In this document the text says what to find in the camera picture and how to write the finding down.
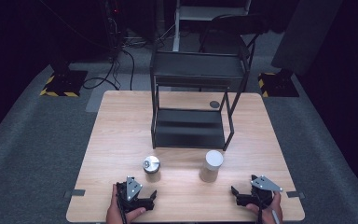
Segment grey wrist strap toggle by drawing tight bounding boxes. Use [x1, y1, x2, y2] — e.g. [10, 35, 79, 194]
[271, 209, 282, 224]

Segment black folding chair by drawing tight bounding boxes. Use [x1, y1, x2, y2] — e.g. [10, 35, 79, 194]
[199, 12, 270, 54]

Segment grey upright panel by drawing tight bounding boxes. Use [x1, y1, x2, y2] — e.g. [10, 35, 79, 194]
[270, 0, 345, 77]

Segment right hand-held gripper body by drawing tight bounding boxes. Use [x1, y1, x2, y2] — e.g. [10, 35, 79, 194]
[249, 174, 283, 207]

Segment black yellow striped base plate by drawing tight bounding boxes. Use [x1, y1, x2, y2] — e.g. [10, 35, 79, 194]
[39, 69, 89, 98]
[257, 72, 300, 98]

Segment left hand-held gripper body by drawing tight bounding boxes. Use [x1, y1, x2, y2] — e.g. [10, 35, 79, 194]
[115, 175, 147, 214]

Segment grey tape strip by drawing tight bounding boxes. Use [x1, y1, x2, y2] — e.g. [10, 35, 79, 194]
[63, 189, 87, 199]
[286, 190, 306, 200]

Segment person's left hand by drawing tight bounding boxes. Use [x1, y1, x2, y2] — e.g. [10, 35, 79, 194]
[105, 184, 147, 224]

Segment white metal stand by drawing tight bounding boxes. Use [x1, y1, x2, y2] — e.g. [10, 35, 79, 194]
[172, 0, 252, 52]

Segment glass jar with white lid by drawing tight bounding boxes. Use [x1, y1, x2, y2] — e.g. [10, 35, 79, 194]
[199, 149, 225, 184]

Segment black floor cable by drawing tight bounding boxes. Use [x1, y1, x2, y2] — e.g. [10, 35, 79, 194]
[83, 49, 136, 91]

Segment black metal two-tier rack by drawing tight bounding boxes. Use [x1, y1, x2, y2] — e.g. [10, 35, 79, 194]
[149, 49, 252, 152]

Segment dark equipment stand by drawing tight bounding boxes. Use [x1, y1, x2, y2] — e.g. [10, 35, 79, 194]
[101, 0, 127, 63]

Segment person's right hand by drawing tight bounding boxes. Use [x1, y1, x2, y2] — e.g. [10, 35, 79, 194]
[245, 190, 284, 224]

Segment glass jar with silver lid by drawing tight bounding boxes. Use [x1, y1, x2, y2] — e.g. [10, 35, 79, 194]
[142, 155, 162, 184]

